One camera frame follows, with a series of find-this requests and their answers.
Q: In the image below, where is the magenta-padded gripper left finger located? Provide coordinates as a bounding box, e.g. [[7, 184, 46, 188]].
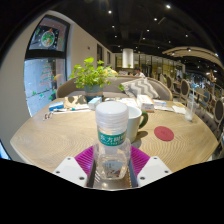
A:
[[52, 145, 98, 190]]

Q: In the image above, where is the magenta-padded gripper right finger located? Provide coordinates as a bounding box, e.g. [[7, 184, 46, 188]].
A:
[[128, 145, 173, 189]]

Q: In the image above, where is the clear plastic water bottle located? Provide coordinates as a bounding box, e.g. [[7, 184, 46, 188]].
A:
[[92, 100, 132, 181]]

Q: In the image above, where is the flat round red coaster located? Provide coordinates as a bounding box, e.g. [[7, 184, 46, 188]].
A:
[[153, 125, 175, 142]]

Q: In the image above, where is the white paper napkin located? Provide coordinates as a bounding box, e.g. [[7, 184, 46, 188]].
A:
[[171, 104, 187, 115]]

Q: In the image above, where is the small blue packet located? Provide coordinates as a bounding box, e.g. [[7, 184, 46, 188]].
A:
[[48, 101, 65, 112]]

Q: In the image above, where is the printed paper leaflet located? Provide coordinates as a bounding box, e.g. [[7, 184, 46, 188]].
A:
[[151, 99, 174, 113]]

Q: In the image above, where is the clear plastic cup with straw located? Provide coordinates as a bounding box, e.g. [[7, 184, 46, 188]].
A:
[[184, 88, 198, 122]]

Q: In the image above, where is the cow print pouch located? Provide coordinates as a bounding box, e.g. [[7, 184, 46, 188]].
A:
[[64, 94, 88, 109]]

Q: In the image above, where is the blue and white tissue box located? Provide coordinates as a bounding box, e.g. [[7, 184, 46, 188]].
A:
[[87, 96, 103, 111]]

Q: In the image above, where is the grey tufted chair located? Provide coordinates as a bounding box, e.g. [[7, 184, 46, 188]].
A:
[[194, 106, 222, 136]]

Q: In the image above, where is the grey chevron cushion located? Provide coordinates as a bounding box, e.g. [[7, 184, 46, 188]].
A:
[[120, 77, 160, 100]]

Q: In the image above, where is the group of wooden dining chairs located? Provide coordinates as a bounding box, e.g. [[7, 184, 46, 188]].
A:
[[158, 71, 224, 134]]

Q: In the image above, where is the grey curved sofa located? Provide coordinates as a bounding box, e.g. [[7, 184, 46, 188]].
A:
[[55, 75, 174, 102]]

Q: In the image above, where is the green potted plant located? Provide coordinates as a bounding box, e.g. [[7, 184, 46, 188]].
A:
[[68, 57, 118, 103]]

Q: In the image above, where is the person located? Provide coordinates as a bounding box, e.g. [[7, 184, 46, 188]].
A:
[[133, 67, 146, 78], [105, 67, 119, 77]]

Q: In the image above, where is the window with colourful decals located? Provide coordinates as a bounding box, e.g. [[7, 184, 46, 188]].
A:
[[23, 14, 71, 118]]

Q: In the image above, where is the white round column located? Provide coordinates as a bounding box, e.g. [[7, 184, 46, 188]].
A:
[[121, 48, 135, 69]]

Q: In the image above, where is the group of ceiling spotlights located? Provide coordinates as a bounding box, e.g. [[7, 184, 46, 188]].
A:
[[106, 3, 221, 58]]

